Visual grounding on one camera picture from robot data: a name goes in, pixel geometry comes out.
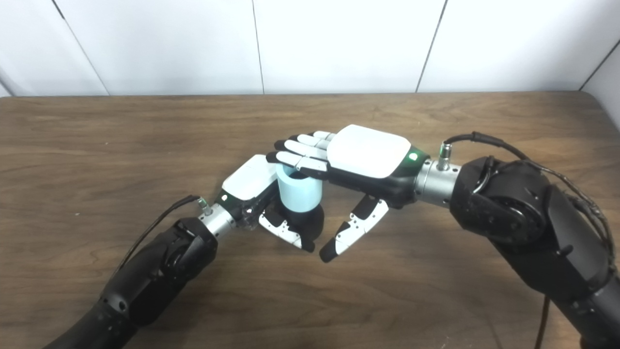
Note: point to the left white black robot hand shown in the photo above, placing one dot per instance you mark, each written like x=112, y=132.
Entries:
x=249, y=179

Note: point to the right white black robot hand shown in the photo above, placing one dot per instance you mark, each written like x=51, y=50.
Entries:
x=368, y=152

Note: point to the light blue cylinder cup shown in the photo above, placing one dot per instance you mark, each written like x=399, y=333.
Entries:
x=300, y=196

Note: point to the black flared nozzle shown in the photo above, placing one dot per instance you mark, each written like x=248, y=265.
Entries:
x=310, y=225

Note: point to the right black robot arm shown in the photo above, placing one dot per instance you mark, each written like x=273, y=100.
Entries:
x=523, y=213

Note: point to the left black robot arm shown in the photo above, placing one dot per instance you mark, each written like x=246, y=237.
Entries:
x=150, y=276

